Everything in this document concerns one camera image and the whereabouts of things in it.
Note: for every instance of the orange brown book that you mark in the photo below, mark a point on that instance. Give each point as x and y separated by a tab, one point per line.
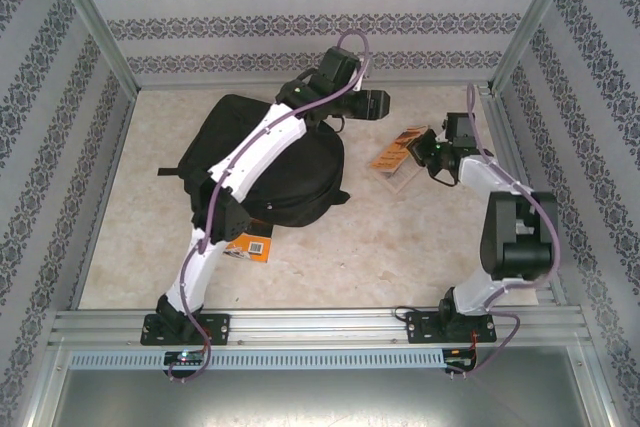
392	157

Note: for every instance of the black backpack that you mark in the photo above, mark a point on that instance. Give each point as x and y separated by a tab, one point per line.
300	182

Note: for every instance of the orange book with barcode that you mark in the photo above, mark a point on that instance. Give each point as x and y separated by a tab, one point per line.
255	247

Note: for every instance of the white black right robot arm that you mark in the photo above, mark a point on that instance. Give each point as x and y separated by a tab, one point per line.
475	174

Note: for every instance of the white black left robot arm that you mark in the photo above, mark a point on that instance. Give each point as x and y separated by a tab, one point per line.
260	152

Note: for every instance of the aluminium rear beam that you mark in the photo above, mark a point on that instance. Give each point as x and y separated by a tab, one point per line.
210	83

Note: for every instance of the right controller board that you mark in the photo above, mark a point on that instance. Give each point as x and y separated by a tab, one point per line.
460	358

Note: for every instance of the controller board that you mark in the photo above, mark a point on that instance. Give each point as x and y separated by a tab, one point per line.
460	358
185	358

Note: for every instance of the metal sheet panel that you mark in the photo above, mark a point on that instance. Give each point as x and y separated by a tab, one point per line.
320	397

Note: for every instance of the left controller board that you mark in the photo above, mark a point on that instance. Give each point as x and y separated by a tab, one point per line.
185	358

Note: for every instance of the aluminium side rail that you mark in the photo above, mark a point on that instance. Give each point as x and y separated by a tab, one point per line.
101	197
507	137

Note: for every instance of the aluminium frame post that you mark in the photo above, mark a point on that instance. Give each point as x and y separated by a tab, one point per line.
537	12
87	12

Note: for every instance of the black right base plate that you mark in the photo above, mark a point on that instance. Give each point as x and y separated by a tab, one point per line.
417	327

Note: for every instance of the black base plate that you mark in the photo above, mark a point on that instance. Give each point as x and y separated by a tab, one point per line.
417	327
220	329

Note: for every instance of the aluminium mounting rail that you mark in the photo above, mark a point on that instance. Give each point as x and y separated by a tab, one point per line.
310	327

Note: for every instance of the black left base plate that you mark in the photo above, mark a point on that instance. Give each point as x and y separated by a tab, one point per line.
220	329

